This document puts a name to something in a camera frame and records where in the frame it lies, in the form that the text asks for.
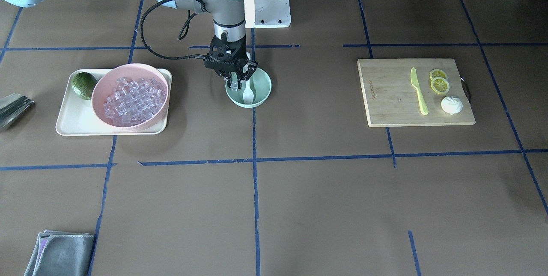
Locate lemon slice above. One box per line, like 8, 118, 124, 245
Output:
430, 77, 450, 95
429, 68, 447, 81

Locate clear ice cubes pile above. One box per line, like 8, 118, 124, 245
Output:
102, 77, 167, 128

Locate bamboo cutting board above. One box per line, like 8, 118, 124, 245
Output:
357, 58, 476, 127

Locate cream plastic tray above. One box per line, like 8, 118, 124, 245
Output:
55, 68, 169, 137

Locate yellow plastic knife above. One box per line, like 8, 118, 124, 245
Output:
410, 67, 429, 116

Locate white plastic spoon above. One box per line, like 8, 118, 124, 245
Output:
242, 52, 255, 104

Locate silver metal tongs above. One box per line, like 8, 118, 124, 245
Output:
0, 93, 35, 132

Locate green avocado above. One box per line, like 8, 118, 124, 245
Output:
71, 72, 98, 100

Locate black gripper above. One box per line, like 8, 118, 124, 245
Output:
203, 33, 258, 89

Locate mint green bowl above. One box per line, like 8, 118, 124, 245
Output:
225, 68, 272, 108

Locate pink bowl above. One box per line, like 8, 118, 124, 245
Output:
91, 63, 172, 130

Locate upper lemon slice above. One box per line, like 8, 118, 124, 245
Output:
429, 68, 447, 81

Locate lower lemon slice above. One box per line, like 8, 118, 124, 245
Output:
430, 77, 450, 95

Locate grey folded cloth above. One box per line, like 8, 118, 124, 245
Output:
24, 229, 95, 276

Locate white steamed bun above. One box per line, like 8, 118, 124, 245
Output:
441, 96, 464, 115

